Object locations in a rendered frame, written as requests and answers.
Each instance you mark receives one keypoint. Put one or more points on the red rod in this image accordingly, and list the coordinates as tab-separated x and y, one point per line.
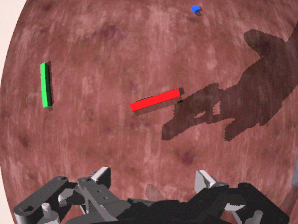
155	100

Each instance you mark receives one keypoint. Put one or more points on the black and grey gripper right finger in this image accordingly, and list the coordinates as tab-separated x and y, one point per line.
259	209

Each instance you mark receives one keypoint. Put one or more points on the green rod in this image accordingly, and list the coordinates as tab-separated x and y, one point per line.
45	86

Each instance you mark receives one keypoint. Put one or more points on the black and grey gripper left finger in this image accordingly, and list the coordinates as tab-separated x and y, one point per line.
43	207

